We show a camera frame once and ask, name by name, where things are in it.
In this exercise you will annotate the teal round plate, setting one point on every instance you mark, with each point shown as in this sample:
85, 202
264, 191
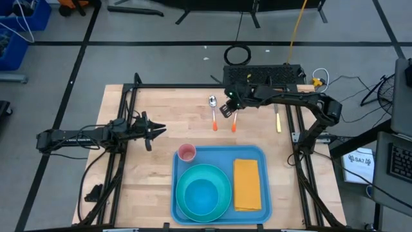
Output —
183, 206

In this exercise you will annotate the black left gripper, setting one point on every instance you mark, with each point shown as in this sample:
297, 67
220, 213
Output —
140, 129

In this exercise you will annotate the black diagonal stand bar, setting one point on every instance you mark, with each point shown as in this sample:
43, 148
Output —
360, 140

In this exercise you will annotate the black block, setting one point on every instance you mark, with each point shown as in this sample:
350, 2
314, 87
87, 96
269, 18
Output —
95, 193

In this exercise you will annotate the black perforated box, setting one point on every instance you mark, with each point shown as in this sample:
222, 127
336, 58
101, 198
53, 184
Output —
273, 72

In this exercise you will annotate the gray laptop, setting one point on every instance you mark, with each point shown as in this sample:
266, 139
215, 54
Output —
400, 96

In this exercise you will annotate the blue round bowl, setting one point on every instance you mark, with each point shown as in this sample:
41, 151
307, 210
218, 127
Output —
201, 196

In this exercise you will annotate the white printed paper sheet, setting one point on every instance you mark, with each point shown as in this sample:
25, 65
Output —
359, 166

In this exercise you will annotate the yellow plug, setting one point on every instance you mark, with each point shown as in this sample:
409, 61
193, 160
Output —
317, 82

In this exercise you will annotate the gray flat bar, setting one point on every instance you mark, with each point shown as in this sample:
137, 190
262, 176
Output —
13, 78

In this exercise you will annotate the orange and black object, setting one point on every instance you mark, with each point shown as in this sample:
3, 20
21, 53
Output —
75, 4

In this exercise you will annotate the blue storage bin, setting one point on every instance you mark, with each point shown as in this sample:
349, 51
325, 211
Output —
38, 19
14, 51

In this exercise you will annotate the pink plastic cup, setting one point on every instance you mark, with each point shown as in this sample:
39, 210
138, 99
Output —
186, 152

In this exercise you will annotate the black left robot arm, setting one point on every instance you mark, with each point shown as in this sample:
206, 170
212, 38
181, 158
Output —
64, 138

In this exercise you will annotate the orange napkin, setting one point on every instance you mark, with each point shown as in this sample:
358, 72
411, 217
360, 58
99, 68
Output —
247, 185

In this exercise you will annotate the blue rectangular tray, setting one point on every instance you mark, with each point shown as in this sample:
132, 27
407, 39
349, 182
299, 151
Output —
222, 154

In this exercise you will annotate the black stand with legs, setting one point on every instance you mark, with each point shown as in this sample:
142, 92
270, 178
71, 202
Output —
225, 4

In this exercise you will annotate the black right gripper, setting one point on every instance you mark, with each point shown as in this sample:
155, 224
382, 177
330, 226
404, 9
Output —
244, 95

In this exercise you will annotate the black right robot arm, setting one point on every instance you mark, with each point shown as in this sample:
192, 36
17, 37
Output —
302, 98

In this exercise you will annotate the black flat bar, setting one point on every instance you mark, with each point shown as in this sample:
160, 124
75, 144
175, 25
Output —
135, 10

